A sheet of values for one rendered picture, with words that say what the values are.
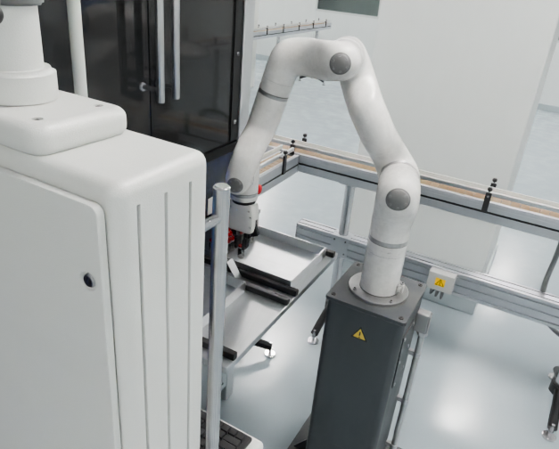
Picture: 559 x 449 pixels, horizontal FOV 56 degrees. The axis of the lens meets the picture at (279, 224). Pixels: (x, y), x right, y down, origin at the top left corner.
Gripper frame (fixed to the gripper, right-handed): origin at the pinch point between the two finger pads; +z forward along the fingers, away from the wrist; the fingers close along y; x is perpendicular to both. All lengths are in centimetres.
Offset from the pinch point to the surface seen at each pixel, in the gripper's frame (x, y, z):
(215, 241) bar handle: -73, 39, -45
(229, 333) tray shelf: -35.1, 18.9, 6.0
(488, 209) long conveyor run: 95, 64, 4
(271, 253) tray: 8.5, 6.9, 5.8
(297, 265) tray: 7.1, 17.6, 5.8
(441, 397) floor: 76, 69, 94
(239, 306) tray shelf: -23.1, 14.3, 6.0
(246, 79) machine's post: 21, -15, -47
